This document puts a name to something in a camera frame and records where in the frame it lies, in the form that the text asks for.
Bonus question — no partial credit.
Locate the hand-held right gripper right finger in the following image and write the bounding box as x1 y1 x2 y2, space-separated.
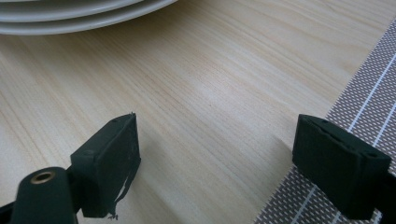
291 114 392 221

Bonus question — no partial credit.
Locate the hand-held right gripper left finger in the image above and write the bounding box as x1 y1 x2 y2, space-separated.
69 112 142 220

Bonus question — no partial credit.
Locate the white ceramic plate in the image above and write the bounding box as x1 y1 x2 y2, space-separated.
0 6 171 36
0 0 179 23
0 0 145 4

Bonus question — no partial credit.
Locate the grey striped woven placemat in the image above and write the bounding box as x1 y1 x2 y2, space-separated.
253 18 396 224

